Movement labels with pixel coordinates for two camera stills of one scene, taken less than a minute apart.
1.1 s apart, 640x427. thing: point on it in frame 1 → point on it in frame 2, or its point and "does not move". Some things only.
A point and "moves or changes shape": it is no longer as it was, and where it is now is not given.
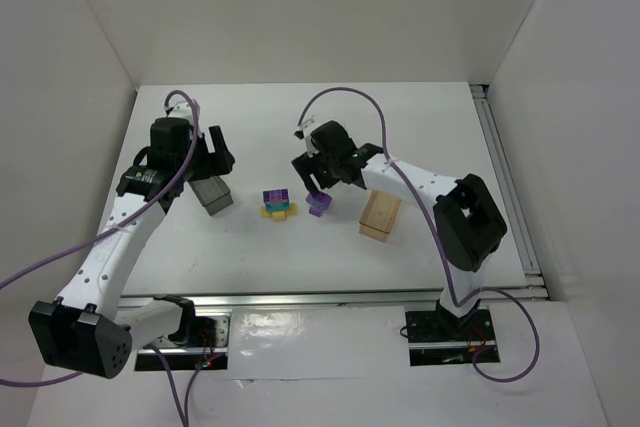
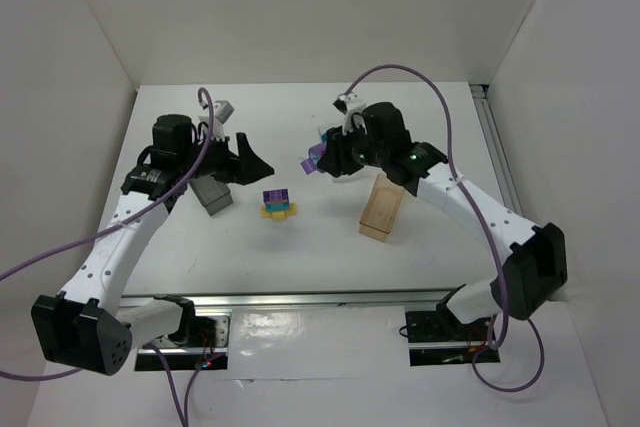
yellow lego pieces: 279,215 does not move
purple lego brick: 279,195 does not move
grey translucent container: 213,193 does not move
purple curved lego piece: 317,203 moves or changes shape
